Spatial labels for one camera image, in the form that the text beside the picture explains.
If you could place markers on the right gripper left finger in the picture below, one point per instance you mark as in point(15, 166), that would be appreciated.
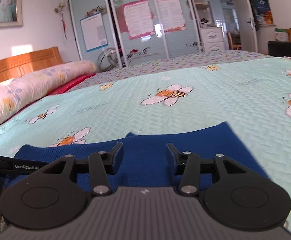
point(100, 165)

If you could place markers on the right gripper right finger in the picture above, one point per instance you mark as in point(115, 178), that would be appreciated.
point(185, 164)

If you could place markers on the blue knit sweater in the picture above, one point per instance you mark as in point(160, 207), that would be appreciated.
point(144, 162)

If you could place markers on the rolled floral duvet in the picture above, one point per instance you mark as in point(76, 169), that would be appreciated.
point(17, 93)

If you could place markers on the red pillow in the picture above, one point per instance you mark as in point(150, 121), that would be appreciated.
point(67, 86)

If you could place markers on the wooden headboard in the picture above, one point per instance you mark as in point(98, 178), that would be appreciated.
point(16, 66)

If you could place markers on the mint bee-print quilt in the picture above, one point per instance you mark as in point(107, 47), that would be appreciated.
point(251, 96)

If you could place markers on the white electric fan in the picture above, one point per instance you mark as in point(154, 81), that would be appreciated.
point(108, 60)

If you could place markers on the white drawer cabinet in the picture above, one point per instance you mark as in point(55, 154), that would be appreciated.
point(212, 39)

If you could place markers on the white door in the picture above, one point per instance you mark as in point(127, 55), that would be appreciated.
point(247, 28)

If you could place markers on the sliding glass wardrobe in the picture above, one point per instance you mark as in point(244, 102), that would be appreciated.
point(139, 30)

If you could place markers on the black sofa chair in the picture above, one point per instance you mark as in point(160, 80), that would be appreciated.
point(279, 49)

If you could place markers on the green white box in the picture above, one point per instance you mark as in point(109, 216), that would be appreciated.
point(282, 35)

